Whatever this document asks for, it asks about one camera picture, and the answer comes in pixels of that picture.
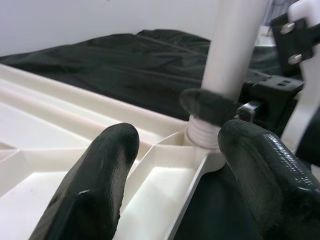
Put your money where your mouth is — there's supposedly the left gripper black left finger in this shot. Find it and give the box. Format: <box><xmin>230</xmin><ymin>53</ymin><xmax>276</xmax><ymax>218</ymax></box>
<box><xmin>27</xmin><ymin>122</ymin><xmax>140</xmax><ymax>240</ymax></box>

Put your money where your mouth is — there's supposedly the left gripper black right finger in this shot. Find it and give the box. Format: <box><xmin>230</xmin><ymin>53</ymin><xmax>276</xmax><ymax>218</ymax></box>
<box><xmin>217</xmin><ymin>119</ymin><xmax>320</xmax><ymax>240</ymax></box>

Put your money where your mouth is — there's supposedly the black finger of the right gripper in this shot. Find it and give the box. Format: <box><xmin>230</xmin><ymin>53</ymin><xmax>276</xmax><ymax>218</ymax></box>
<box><xmin>179</xmin><ymin>88</ymin><xmax>238</xmax><ymax>126</ymax></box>

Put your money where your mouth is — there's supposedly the white plastic table leg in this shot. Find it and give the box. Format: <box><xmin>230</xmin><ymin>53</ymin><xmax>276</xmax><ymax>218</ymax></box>
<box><xmin>184</xmin><ymin>0</ymin><xmax>266</xmax><ymax>151</ymax></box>

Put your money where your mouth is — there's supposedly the white plastic table top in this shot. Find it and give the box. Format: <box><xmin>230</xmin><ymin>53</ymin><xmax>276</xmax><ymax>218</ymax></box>
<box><xmin>0</xmin><ymin>63</ymin><xmax>226</xmax><ymax>240</ymax></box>

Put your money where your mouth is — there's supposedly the black fabric table cover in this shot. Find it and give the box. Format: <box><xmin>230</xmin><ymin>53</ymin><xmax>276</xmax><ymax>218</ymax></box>
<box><xmin>0</xmin><ymin>28</ymin><xmax>301</xmax><ymax>240</ymax></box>

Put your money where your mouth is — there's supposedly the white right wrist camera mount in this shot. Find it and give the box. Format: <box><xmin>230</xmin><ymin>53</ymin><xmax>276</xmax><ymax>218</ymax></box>
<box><xmin>281</xmin><ymin>0</ymin><xmax>320</xmax><ymax>161</ymax></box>

